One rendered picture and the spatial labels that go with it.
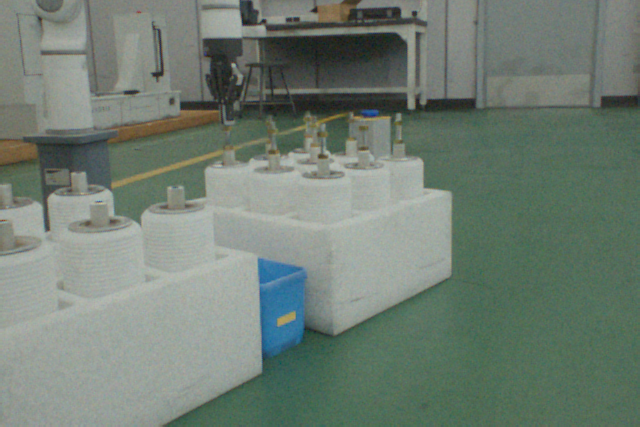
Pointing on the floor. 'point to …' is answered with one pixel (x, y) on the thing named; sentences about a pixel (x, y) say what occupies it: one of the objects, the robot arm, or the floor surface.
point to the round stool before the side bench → (271, 88)
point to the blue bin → (280, 305)
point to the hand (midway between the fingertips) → (226, 114)
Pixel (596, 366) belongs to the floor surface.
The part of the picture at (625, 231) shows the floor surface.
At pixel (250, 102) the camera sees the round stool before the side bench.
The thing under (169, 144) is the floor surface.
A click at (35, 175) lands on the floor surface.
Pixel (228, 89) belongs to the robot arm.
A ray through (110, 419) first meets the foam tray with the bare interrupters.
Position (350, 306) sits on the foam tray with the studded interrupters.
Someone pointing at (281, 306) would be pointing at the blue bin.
